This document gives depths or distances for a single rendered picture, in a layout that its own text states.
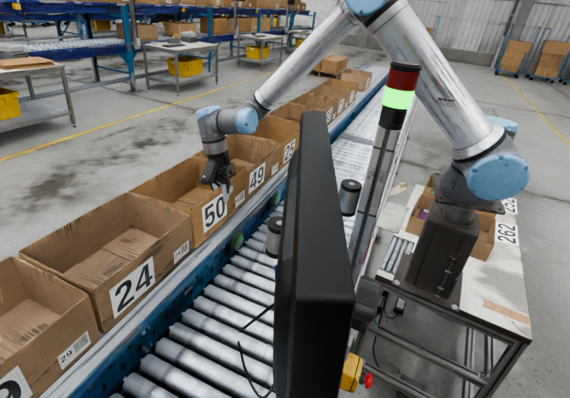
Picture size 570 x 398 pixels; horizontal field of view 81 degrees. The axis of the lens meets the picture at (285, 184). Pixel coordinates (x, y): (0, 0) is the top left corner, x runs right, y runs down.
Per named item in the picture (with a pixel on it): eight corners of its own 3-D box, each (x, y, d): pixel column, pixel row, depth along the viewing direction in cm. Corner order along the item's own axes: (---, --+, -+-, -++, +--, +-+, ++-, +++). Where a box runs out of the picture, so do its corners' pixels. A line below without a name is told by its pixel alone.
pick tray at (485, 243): (486, 262, 156) (494, 246, 151) (404, 231, 172) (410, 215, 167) (488, 233, 178) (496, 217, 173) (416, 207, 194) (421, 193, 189)
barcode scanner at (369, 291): (377, 302, 97) (385, 279, 91) (368, 338, 88) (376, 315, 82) (354, 294, 99) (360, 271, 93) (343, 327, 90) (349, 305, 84)
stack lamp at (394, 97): (408, 110, 57) (419, 74, 54) (379, 104, 58) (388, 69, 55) (410, 104, 61) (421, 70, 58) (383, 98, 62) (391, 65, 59)
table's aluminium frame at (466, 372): (460, 443, 157) (529, 345, 122) (343, 377, 179) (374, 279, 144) (469, 301, 236) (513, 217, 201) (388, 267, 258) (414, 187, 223)
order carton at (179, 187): (196, 249, 122) (191, 209, 114) (135, 229, 132) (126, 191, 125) (248, 199, 154) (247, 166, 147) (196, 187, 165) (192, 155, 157)
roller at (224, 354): (317, 385, 100) (313, 400, 100) (176, 317, 116) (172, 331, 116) (313, 395, 95) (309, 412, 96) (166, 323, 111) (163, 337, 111)
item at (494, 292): (529, 345, 122) (533, 340, 120) (374, 279, 144) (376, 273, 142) (513, 217, 201) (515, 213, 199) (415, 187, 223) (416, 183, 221)
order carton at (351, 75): (363, 92, 383) (366, 77, 374) (338, 87, 391) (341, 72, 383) (370, 86, 415) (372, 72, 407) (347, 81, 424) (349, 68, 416)
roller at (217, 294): (328, 355, 113) (331, 345, 110) (199, 297, 129) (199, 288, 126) (332, 343, 117) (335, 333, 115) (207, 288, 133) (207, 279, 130)
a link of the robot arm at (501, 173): (528, 162, 101) (382, -54, 88) (545, 190, 87) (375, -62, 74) (477, 185, 110) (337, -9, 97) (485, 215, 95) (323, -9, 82)
